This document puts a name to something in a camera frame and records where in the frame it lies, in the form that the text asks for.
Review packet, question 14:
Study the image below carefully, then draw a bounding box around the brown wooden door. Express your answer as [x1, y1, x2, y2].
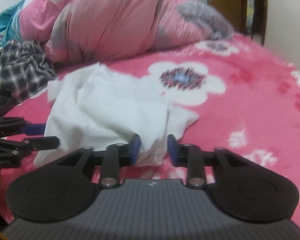
[207, 0, 248, 34]

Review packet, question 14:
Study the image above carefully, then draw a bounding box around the teal patterned cloth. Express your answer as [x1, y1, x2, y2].
[0, 0, 25, 47]

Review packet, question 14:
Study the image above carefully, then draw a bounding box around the pink grey quilt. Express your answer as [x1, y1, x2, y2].
[18, 0, 235, 63]

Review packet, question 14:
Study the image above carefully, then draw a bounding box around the white garment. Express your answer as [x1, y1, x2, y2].
[34, 63, 198, 167]

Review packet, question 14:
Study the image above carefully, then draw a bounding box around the pink floral bed blanket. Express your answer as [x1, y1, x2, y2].
[0, 33, 300, 235]

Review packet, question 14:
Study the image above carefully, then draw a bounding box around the black white plaid shirt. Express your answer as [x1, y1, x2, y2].
[0, 40, 57, 104]

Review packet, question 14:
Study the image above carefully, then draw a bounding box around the dark wooden chair frame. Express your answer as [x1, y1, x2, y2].
[241, 0, 268, 46]

